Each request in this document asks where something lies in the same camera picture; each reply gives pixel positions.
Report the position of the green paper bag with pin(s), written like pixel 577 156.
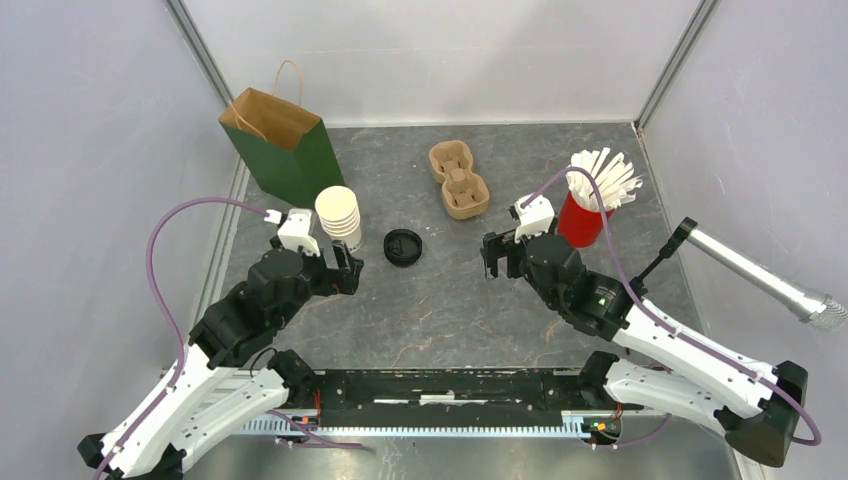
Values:
pixel 285 147

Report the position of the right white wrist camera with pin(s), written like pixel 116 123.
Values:
pixel 534 217

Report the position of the stack of cardboard cup carriers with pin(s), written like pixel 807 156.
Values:
pixel 463 192

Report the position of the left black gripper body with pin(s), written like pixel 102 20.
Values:
pixel 325 280

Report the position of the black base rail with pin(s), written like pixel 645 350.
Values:
pixel 525 397

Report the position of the silver microphone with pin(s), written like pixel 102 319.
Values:
pixel 813 308

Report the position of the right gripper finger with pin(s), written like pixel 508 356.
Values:
pixel 490 252
pixel 514 252

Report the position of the stack of black lids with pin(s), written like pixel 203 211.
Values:
pixel 402 247

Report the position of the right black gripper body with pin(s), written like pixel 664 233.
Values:
pixel 506 237

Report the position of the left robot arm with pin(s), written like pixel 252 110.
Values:
pixel 170 429

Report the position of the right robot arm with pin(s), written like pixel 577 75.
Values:
pixel 752 404

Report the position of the red cup holder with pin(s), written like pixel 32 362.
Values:
pixel 580 227

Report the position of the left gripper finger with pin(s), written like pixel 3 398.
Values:
pixel 340 251
pixel 355 264

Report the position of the stack of white paper cups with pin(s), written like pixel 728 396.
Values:
pixel 338 212

